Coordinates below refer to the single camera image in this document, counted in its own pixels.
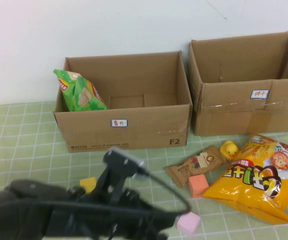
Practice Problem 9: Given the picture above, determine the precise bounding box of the green checked tablecloth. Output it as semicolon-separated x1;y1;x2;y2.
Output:
0;101;288;240

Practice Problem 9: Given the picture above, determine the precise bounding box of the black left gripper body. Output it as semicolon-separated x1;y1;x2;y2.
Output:
43;186;179;240

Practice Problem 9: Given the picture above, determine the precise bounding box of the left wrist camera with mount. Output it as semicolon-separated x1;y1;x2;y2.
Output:
96;146;146;201

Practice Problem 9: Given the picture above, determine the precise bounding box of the yellow foam cube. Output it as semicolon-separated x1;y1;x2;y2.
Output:
79;176;97;195

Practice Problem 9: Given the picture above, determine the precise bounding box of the orange foam cube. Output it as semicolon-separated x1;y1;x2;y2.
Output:
188;174;210;199

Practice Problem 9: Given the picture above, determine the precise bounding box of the white label on taped box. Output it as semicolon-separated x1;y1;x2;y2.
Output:
250;89;270;101

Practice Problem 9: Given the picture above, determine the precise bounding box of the cardboard box with F2 print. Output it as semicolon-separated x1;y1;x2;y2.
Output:
53;50;194;154

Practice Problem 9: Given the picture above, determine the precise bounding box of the brown snack bar packet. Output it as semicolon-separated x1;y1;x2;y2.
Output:
164;145;227;189

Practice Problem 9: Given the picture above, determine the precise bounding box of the yellow-orange chip bag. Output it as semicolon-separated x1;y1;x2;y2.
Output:
201;133;288;225

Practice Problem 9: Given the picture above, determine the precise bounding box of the green Lay's chip bag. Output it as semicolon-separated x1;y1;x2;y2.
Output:
53;68;109;113

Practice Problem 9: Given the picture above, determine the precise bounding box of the black left camera cable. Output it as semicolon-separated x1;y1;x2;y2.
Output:
0;159;193;221

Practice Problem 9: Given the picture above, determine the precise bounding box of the white label on F2 box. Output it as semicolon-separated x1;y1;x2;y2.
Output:
110;118;129;128

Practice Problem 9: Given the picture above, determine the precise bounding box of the taped cardboard box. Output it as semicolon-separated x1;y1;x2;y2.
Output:
187;30;288;137

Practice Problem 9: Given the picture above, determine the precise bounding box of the yellow rubber duck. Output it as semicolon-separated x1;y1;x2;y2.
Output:
219;140;239;160

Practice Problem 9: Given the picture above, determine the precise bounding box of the pink foam cube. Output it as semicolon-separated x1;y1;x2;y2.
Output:
176;212;202;238

